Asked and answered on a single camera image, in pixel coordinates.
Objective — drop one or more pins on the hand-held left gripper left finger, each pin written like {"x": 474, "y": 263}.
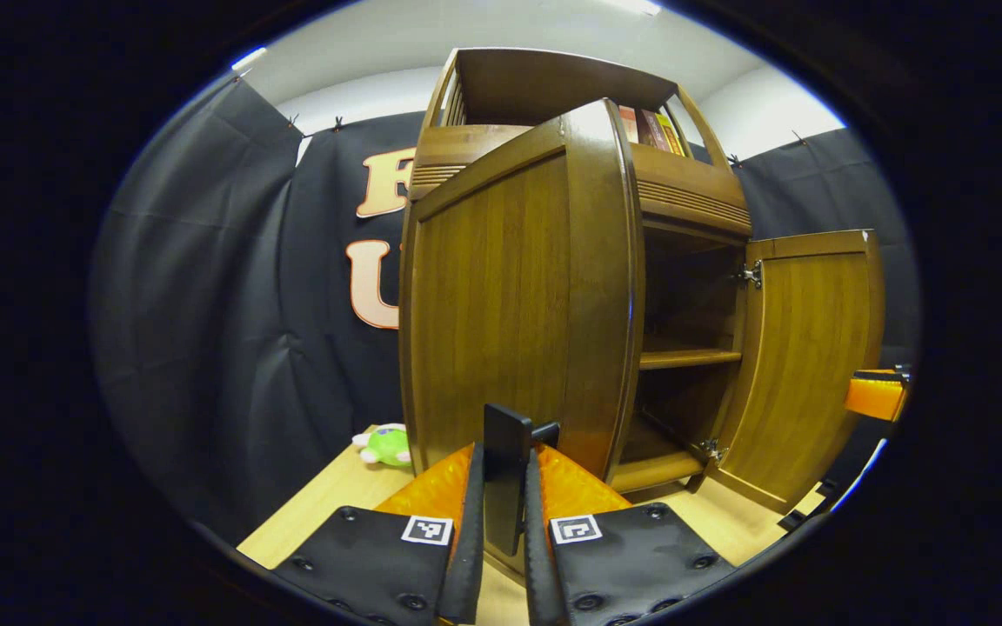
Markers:
{"x": 470, "y": 539}

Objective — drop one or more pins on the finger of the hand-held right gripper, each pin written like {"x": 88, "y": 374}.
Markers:
{"x": 873, "y": 396}

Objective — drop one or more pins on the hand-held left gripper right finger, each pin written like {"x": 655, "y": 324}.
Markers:
{"x": 537, "y": 556}

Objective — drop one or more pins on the wooden cabinet door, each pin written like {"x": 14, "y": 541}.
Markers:
{"x": 501, "y": 304}
{"x": 805, "y": 365}

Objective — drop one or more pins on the wooden double-door shoe cabinet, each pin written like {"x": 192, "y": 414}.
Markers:
{"x": 544, "y": 83}

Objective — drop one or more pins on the green plush toy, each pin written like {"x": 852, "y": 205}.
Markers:
{"x": 388, "y": 445}

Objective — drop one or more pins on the wooden drawer with black knob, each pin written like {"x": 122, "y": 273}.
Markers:
{"x": 692, "y": 187}

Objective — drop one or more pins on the maroon book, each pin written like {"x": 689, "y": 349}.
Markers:
{"x": 651, "y": 130}

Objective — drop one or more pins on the black backdrop cloth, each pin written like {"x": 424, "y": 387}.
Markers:
{"x": 205, "y": 304}

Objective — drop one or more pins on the small ceiling light panel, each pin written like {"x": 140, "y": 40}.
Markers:
{"x": 249, "y": 58}

